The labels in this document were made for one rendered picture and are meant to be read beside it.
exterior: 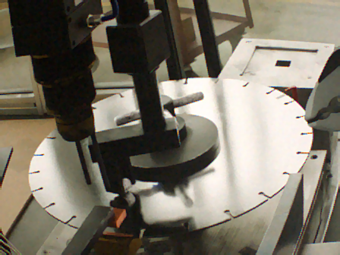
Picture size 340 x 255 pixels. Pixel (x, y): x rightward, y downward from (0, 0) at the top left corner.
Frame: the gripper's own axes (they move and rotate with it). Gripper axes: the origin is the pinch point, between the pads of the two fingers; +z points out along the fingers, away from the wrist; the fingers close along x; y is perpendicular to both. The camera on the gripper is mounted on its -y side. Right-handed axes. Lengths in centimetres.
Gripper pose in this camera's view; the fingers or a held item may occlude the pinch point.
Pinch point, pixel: (313, 120)
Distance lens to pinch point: 68.2
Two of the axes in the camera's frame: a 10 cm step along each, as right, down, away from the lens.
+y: 5.2, -4.6, 7.2
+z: -6.0, 4.0, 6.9
